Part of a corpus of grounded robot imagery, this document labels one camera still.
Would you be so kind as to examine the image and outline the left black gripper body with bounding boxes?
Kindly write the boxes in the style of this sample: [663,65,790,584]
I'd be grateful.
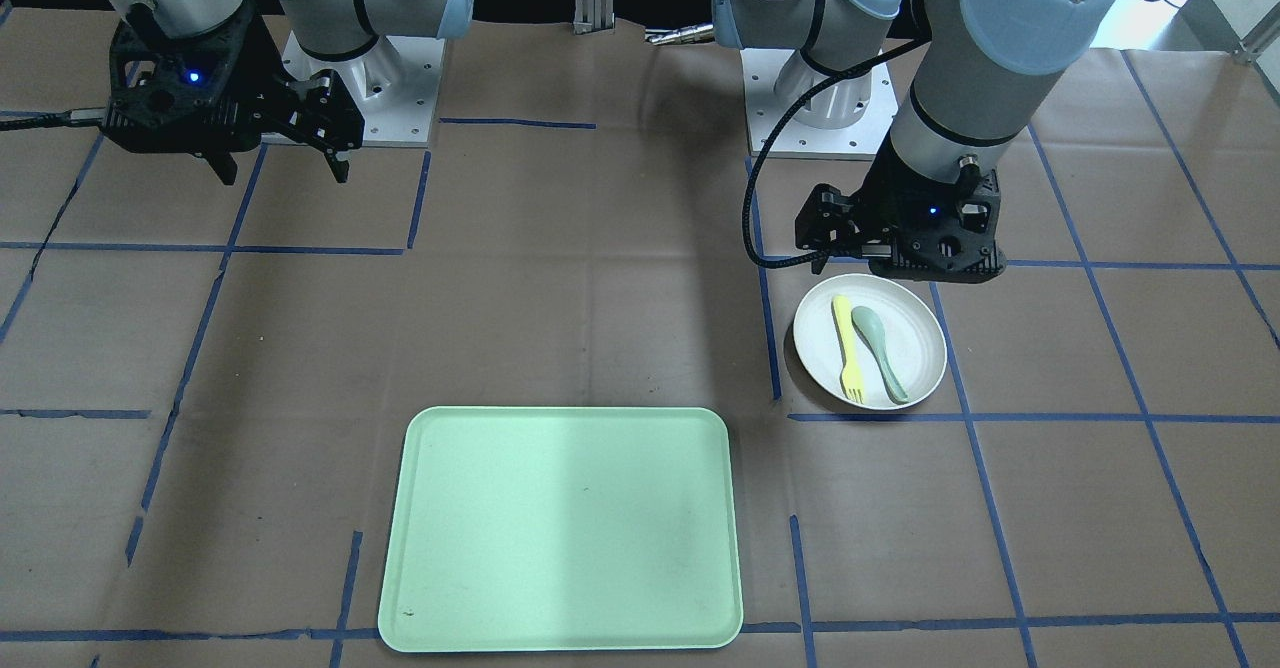
[795,163,1006,284]

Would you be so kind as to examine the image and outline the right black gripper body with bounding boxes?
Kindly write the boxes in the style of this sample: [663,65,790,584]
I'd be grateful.
[100,0,365,159]

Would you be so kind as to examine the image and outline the sage green plastic spoon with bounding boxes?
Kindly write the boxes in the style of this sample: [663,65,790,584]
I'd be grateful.
[851,305,909,404]

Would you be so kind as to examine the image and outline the white round plate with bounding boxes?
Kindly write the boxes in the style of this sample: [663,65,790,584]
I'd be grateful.
[792,273,947,410]

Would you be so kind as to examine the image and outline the yellow plastic fork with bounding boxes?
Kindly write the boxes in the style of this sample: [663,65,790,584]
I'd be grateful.
[831,294,865,404]

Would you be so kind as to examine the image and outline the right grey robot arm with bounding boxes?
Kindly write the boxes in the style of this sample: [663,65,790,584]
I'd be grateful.
[90,0,475,186]

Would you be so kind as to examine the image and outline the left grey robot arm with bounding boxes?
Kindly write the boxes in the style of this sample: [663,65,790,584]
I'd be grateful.
[712,0,1158,284]

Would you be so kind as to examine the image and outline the metal cylinder tool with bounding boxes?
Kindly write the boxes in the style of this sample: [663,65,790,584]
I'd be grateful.
[644,24,716,47]

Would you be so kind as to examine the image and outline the light green plastic tray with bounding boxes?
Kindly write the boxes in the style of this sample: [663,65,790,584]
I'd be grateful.
[378,404,744,653]

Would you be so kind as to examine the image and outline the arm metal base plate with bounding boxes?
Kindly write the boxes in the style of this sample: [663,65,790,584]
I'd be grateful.
[283,33,451,148]
[741,49,899,161]

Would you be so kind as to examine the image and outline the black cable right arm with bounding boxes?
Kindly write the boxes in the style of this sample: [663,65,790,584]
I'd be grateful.
[0,107,109,133]

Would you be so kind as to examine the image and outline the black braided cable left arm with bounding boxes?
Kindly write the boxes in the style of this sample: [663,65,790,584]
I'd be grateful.
[741,36,933,271]

